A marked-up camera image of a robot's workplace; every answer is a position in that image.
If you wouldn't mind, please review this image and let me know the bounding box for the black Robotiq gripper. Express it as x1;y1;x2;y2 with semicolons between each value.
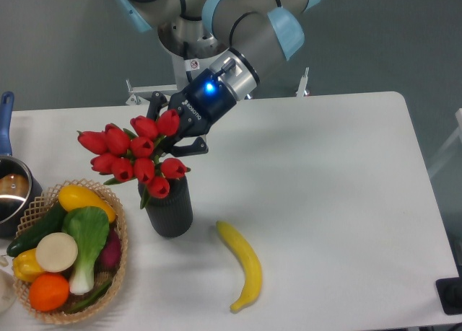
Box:
146;69;237;156

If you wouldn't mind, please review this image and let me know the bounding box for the red tulip bouquet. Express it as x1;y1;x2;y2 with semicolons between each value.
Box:
77;110;190;208

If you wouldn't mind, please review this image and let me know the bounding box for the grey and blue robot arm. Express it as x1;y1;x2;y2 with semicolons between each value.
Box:
116;0;321;157

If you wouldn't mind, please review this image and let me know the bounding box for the dark grey ribbed vase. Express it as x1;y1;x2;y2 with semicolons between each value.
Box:
144;177;193;238

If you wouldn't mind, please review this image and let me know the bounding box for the yellow squash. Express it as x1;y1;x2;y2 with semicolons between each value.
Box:
58;185;116;224

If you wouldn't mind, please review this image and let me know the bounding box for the green bok choy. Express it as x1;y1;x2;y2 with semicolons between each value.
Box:
62;206;109;295

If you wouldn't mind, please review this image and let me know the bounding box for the yellow banana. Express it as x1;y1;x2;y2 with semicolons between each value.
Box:
216;221;263;313

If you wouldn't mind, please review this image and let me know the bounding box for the purple sweet potato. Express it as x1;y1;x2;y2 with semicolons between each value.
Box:
99;228;121;269

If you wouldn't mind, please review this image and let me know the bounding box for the woven wicker basket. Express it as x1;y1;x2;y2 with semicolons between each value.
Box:
14;179;128;325

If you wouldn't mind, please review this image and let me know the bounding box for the dark green cucumber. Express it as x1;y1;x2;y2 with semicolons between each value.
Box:
6;202;67;257

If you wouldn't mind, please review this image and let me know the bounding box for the round cream white slice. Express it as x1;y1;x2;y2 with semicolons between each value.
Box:
35;232;78;273

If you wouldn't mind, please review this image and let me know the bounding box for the yellow bell pepper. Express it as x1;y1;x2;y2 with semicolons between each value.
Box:
12;248;45;283

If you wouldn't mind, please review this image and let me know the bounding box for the green chili pepper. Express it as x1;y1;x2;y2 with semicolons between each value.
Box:
65;280;112;314

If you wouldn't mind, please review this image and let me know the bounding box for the orange fruit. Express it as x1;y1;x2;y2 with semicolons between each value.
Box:
28;273;70;312

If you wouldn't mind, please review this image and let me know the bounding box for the black device at table edge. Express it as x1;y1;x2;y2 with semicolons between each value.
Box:
435;277;461;315

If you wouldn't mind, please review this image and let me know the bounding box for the blue handled saucepan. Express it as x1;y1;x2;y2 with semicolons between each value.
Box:
1;91;43;239

